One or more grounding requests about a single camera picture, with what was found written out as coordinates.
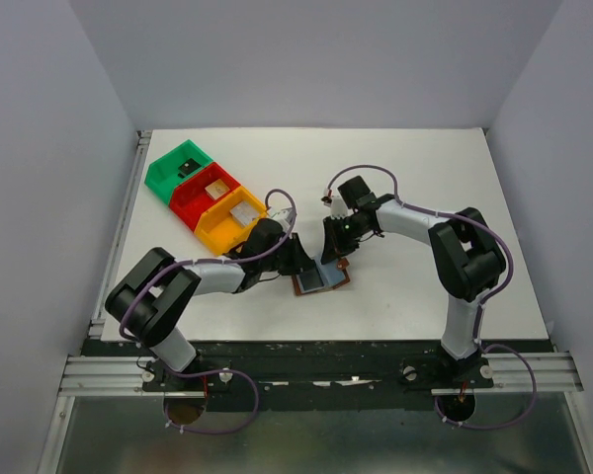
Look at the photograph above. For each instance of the black card in green bin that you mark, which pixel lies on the black card in green bin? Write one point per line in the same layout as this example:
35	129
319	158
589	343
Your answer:
188	168

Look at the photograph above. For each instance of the yellow plastic bin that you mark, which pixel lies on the yellow plastic bin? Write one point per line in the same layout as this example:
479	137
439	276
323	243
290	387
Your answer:
218	231

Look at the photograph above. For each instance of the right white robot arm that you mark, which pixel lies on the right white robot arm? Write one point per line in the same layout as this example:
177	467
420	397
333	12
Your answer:
468	256

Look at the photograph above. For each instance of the red plastic bin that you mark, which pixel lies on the red plastic bin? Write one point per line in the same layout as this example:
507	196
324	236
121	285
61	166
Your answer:
190	200

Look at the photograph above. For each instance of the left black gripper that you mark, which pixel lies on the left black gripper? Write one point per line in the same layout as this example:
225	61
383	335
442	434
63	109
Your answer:
300	260

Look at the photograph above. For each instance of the silver card in yellow bin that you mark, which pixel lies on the silver card in yellow bin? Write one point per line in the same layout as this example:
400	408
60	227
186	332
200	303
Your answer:
244	213

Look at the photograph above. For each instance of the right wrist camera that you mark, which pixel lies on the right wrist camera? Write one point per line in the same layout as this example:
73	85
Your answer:
337	207

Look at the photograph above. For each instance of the aluminium rail frame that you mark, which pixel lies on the aluminium rail frame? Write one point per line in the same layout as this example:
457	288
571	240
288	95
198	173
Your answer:
64	404

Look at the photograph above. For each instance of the brown leather card holder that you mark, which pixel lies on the brown leather card holder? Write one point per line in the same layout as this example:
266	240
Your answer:
323	277

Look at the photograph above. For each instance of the gold card in red bin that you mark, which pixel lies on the gold card in red bin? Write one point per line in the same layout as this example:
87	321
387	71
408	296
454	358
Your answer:
217	189

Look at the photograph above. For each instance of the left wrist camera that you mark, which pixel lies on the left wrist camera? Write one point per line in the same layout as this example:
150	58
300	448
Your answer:
286	217

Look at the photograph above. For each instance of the green plastic bin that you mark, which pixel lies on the green plastic bin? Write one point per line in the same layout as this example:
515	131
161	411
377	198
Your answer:
162	175

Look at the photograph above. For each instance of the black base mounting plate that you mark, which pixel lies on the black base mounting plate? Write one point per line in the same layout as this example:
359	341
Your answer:
317	376

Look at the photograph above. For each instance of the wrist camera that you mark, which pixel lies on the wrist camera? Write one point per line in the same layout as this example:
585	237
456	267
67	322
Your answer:
337	207
286	217

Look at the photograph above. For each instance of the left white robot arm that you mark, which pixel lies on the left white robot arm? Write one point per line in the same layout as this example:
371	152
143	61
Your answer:
150	300

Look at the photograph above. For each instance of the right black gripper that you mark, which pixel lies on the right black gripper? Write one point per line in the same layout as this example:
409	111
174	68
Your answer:
333	241

